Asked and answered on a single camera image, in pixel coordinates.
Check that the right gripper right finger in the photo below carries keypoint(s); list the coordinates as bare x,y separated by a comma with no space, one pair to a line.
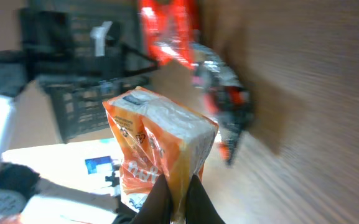
199,208

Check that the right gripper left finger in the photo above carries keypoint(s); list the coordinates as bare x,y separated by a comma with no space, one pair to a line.
158,205

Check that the orange small snack box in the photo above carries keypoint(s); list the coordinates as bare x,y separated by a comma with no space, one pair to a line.
157,137

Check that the dark red snack packet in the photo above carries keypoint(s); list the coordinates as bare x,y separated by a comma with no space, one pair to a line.
169,29

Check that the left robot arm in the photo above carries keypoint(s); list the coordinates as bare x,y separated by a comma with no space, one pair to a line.
48,55

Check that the grey plastic mesh basket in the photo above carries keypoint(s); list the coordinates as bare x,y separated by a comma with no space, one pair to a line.
82,53

